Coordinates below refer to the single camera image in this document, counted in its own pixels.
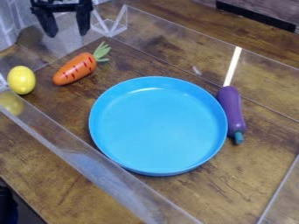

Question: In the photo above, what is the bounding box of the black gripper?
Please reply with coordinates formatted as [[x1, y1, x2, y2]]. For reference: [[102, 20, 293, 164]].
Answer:
[[30, 0, 93, 38]]

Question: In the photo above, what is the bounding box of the orange toy carrot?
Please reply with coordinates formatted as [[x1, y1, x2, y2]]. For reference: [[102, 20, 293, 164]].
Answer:
[[51, 42, 110, 86]]

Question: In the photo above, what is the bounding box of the white grey curtain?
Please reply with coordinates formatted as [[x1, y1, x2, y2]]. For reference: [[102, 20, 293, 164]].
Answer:
[[0, 0, 107, 51]]

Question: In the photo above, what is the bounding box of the yellow toy lemon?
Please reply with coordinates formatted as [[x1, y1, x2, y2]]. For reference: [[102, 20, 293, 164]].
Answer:
[[6, 66, 35, 95]]

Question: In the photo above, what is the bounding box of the blue round plate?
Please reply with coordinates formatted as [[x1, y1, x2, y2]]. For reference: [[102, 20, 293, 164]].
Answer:
[[87, 76, 228, 176]]

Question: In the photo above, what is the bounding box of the black bar in background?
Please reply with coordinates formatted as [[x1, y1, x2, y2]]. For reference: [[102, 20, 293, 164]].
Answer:
[[216, 0, 296, 33]]

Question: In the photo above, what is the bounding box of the purple toy eggplant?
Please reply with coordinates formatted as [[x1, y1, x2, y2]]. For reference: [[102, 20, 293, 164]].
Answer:
[[216, 86, 246, 144]]

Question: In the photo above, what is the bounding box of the clear acrylic triangle bracket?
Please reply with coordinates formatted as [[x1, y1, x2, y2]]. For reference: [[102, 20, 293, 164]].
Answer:
[[90, 4, 126, 38]]

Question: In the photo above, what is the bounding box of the clear acrylic barrier wall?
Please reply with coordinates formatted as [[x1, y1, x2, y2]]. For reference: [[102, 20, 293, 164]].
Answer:
[[0, 0, 299, 224]]

